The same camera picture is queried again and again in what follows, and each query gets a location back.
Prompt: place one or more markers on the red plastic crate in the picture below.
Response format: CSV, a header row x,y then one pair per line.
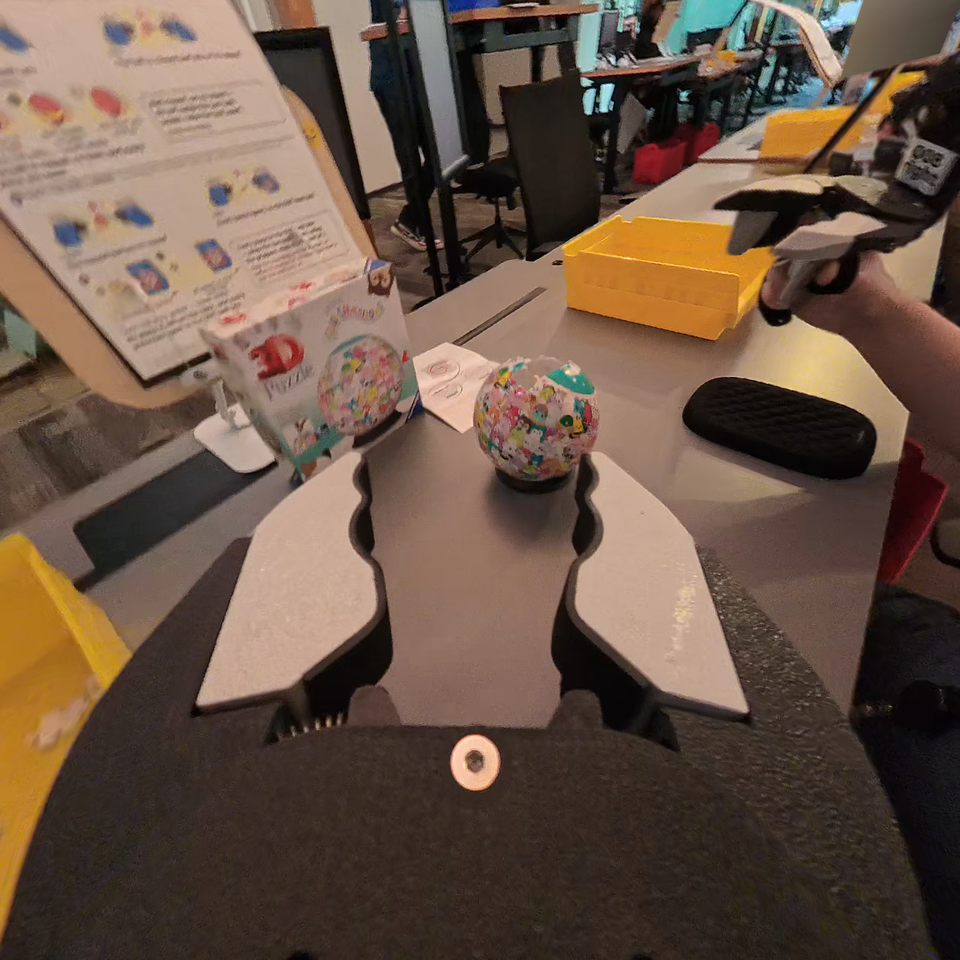
x,y
911,510

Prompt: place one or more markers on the person's right forearm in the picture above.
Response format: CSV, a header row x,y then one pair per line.
x,y
922,360

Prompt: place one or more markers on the white puzzle packaging box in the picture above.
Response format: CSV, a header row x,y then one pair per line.
x,y
315,360

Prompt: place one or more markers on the person's right hand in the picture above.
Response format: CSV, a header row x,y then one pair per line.
x,y
862,300

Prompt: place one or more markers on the black wrist rest pad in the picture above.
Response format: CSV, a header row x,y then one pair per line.
x,y
780,427

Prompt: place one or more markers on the yellow plastic bin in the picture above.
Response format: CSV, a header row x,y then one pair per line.
x,y
652,300
802,135
45,615

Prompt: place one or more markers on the red storage bin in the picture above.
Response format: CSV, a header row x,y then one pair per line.
x,y
701,139
660,161

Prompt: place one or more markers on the person's leg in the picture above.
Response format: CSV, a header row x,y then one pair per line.
x,y
915,675

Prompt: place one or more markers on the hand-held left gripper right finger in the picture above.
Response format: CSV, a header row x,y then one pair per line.
x,y
645,600

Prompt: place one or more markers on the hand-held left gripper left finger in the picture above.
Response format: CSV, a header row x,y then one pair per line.
x,y
300,592

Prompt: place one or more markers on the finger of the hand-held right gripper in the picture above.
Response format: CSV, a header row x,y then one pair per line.
x,y
787,199
832,236

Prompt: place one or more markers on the colourful puzzle ball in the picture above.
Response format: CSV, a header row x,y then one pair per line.
x,y
532,427

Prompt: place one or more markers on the wooden poster easel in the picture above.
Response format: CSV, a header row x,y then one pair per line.
x,y
67,352

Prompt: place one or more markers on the black monitor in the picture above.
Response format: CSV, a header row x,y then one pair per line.
x,y
315,97

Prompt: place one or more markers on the white instruction leaflet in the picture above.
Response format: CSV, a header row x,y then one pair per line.
x,y
450,390

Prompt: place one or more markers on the white stand base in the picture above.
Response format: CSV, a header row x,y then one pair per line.
x,y
232,450

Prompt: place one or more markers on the grey panel on black stand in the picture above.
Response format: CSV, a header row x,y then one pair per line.
x,y
439,75

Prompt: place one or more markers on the wooden background desk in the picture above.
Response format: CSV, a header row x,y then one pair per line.
x,y
637,69

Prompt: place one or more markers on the white instruction poster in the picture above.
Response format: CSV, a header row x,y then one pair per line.
x,y
150,187

